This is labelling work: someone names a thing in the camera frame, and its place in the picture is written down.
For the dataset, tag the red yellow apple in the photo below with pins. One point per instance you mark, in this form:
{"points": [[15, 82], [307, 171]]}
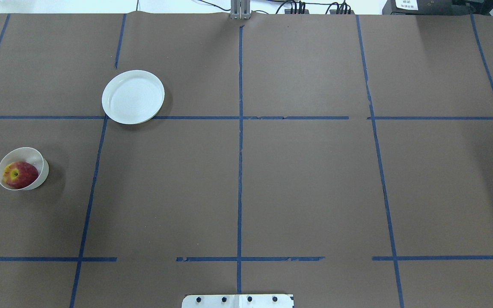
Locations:
{"points": [[19, 174]]}

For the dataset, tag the white round plate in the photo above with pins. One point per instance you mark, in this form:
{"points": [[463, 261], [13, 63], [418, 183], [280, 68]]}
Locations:
{"points": [[133, 97]]}

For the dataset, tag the white mounting plate with bolts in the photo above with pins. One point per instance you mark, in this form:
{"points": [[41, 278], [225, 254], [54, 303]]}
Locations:
{"points": [[239, 301]]}

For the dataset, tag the white bowl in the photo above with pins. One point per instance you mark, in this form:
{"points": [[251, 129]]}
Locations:
{"points": [[29, 155]]}

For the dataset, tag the brown paper table cover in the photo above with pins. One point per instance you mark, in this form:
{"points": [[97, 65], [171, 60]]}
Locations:
{"points": [[345, 160]]}

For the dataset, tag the aluminium frame post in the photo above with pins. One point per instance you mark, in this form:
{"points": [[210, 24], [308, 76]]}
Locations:
{"points": [[240, 9]]}

